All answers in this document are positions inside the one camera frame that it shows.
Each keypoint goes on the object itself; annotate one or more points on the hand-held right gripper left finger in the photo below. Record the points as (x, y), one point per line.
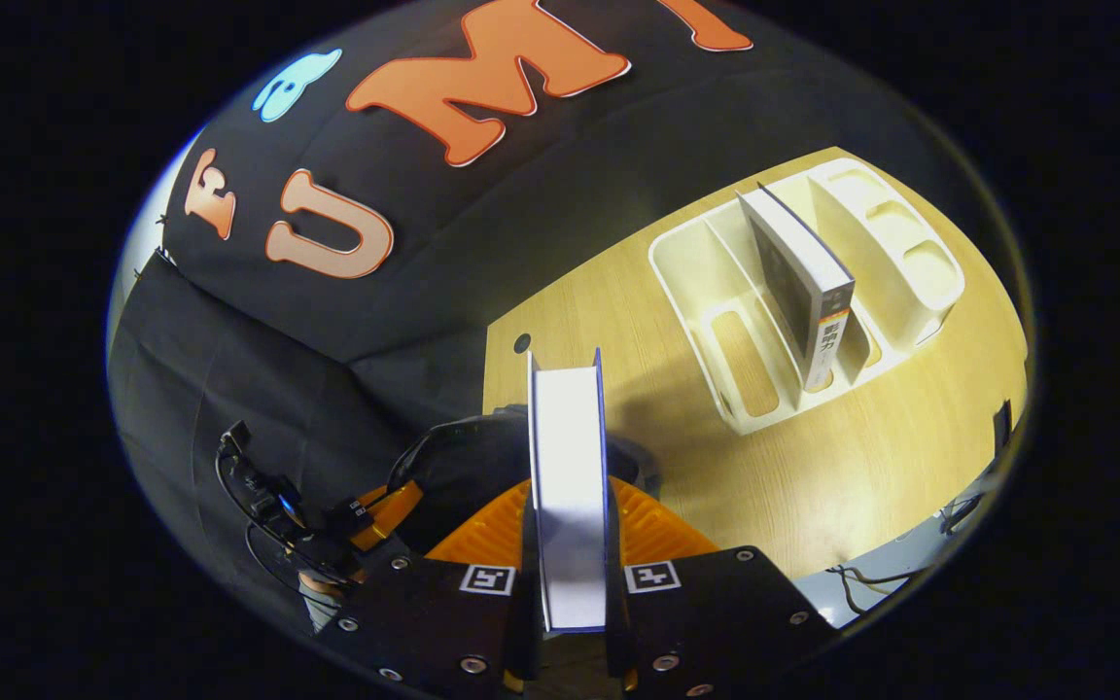
(424, 622)

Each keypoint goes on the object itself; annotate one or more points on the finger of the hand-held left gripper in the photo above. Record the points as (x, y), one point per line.
(375, 537)
(402, 501)

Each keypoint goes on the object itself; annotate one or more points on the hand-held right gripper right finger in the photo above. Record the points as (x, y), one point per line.
(716, 622)

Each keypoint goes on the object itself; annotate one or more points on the blue cover book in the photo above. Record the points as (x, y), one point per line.
(570, 486)

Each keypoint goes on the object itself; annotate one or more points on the white bookshelf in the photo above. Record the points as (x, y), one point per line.
(706, 282)

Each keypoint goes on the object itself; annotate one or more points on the dark grey cover book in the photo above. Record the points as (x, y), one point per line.
(788, 282)

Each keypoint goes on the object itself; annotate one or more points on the black table clamp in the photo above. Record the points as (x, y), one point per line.
(1003, 423)

